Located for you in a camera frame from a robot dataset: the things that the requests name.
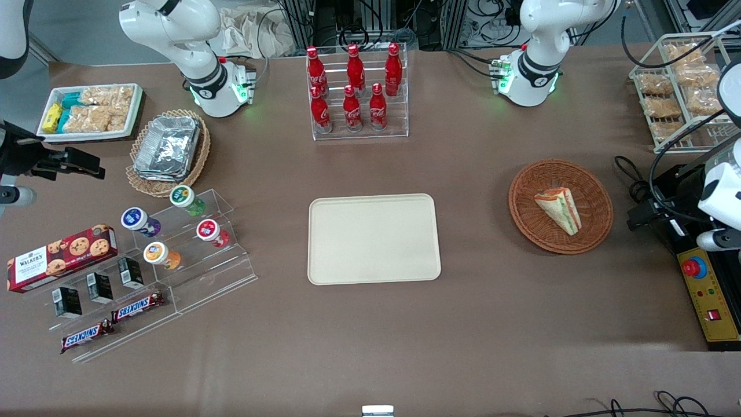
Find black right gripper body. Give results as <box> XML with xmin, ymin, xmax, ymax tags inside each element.
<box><xmin>0</xmin><ymin>120</ymin><xmax>50</xmax><ymax>178</ymax></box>

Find triangular sandwich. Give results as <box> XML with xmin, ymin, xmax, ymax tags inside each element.
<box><xmin>534</xmin><ymin>187</ymin><xmax>582</xmax><ymax>236</ymax></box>

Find white rectangular snack tray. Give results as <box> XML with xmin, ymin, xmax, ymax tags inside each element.
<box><xmin>36</xmin><ymin>83</ymin><xmax>144</xmax><ymax>142</ymax></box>

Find light tan wicker basket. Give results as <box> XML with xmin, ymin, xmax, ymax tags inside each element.
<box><xmin>126</xmin><ymin>109</ymin><xmax>211</xmax><ymax>198</ymax></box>

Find brown round wicker basket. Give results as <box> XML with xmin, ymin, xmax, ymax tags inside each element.
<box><xmin>508</xmin><ymin>159</ymin><xmax>614</xmax><ymax>255</ymax></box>

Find beige plastic serving tray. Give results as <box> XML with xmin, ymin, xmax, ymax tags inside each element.
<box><xmin>307</xmin><ymin>193</ymin><xmax>442</xmax><ymax>286</ymax></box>

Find clear rice crisp pack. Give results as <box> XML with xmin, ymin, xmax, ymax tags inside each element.
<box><xmin>64</xmin><ymin>105</ymin><xmax>112</xmax><ymax>134</ymax></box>
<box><xmin>81</xmin><ymin>86</ymin><xmax>135</xmax><ymax>108</ymax></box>
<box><xmin>108</xmin><ymin>104</ymin><xmax>131</xmax><ymax>131</ymax></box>

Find yellow snack packet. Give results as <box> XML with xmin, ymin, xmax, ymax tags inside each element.
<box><xmin>43</xmin><ymin>103</ymin><xmax>64</xmax><ymax>133</ymax></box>

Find black equipment box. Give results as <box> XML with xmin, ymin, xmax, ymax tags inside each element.
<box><xmin>628</xmin><ymin>164</ymin><xmax>710</xmax><ymax>255</ymax></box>

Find purple gum jar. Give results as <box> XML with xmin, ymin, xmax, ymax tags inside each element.
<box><xmin>120</xmin><ymin>207</ymin><xmax>162</xmax><ymax>239</ymax></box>

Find red Walkers cookie box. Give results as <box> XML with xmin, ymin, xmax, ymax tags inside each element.
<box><xmin>6</xmin><ymin>224</ymin><xmax>119</xmax><ymax>294</ymax></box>

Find stacked silver foil trays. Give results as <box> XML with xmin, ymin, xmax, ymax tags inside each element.
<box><xmin>133</xmin><ymin>116</ymin><xmax>202</xmax><ymax>182</ymax></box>

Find yellow black control box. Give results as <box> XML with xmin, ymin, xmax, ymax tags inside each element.
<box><xmin>674</xmin><ymin>243</ymin><xmax>741</xmax><ymax>352</ymax></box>

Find green gum jar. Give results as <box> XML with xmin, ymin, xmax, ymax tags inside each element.
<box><xmin>170</xmin><ymin>185</ymin><xmax>207</xmax><ymax>217</ymax></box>

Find orange gum jar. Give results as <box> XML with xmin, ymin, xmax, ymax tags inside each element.
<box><xmin>143</xmin><ymin>241</ymin><xmax>182</xmax><ymax>272</ymax></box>

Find small black carton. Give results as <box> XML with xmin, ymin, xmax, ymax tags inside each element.
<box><xmin>53</xmin><ymin>287</ymin><xmax>83</xmax><ymax>319</ymax></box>
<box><xmin>118</xmin><ymin>257</ymin><xmax>145</xmax><ymax>290</ymax></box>
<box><xmin>87</xmin><ymin>272</ymin><xmax>115</xmax><ymax>305</ymax></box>

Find red gum jar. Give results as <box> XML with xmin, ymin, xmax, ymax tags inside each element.
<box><xmin>196</xmin><ymin>218</ymin><xmax>231</xmax><ymax>249</ymax></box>

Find Snickers chocolate bar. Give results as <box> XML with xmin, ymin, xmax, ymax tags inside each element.
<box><xmin>60</xmin><ymin>320</ymin><xmax>115</xmax><ymax>354</ymax></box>
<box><xmin>111</xmin><ymin>291</ymin><xmax>166</xmax><ymax>324</ymax></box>

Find clear acrylic step rack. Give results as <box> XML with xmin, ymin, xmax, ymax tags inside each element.
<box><xmin>129</xmin><ymin>188</ymin><xmax>259</xmax><ymax>315</ymax></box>
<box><xmin>32</xmin><ymin>255</ymin><xmax>181</xmax><ymax>365</ymax></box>

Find crumpled translucent plastic sheet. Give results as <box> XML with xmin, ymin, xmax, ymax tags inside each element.
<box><xmin>219</xmin><ymin>7</ymin><xmax>285</xmax><ymax>58</ymax></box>

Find red cola bottle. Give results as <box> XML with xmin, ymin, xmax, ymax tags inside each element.
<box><xmin>310</xmin><ymin>86</ymin><xmax>333</xmax><ymax>134</ymax></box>
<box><xmin>346</xmin><ymin>44</ymin><xmax>366</xmax><ymax>90</ymax></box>
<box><xmin>369</xmin><ymin>83</ymin><xmax>388</xmax><ymax>131</ymax></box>
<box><xmin>384</xmin><ymin>42</ymin><xmax>403</xmax><ymax>97</ymax></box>
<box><xmin>343</xmin><ymin>85</ymin><xmax>364</xmax><ymax>133</ymax></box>
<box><xmin>306</xmin><ymin>46</ymin><xmax>328</xmax><ymax>93</ymax></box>

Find clear acrylic bottle rack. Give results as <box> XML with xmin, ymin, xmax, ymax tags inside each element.
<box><xmin>305</xmin><ymin>43</ymin><xmax>409</xmax><ymax>141</ymax></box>

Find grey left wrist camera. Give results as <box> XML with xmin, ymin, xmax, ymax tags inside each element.
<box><xmin>696</xmin><ymin>229</ymin><xmax>741</xmax><ymax>253</ymax></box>

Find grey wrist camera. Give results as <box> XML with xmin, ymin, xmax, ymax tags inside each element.
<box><xmin>696</xmin><ymin>229</ymin><xmax>741</xmax><ymax>253</ymax></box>
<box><xmin>0</xmin><ymin>185</ymin><xmax>36</xmax><ymax>209</ymax></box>

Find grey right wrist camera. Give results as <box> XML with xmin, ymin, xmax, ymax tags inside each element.
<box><xmin>0</xmin><ymin>185</ymin><xmax>36</xmax><ymax>209</ymax></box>

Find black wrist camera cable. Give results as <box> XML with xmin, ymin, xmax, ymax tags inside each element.
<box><xmin>648</xmin><ymin>107</ymin><xmax>741</xmax><ymax>224</ymax></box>

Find black coiled table cable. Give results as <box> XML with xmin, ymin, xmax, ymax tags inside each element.
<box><xmin>614</xmin><ymin>155</ymin><xmax>652</xmax><ymax>204</ymax></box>

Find white wire basket rack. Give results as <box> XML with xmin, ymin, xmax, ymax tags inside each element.
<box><xmin>629</xmin><ymin>32</ymin><xmax>741</xmax><ymax>155</ymax></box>

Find black hanging arm cable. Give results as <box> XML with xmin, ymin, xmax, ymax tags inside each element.
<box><xmin>621</xmin><ymin>14</ymin><xmax>741</xmax><ymax>56</ymax></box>

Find black floor cable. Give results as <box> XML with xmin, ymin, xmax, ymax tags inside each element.
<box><xmin>553</xmin><ymin>398</ymin><xmax>658</xmax><ymax>417</ymax></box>
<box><xmin>654</xmin><ymin>390</ymin><xmax>721</xmax><ymax>417</ymax></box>

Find aluminium equipment frame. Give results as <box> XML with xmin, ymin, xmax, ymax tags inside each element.
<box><xmin>277</xmin><ymin>0</ymin><xmax>522</xmax><ymax>52</ymax></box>

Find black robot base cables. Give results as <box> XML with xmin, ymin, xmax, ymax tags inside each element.
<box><xmin>447</xmin><ymin>47</ymin><xmax>500</xmax><ymax>79</ymax></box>

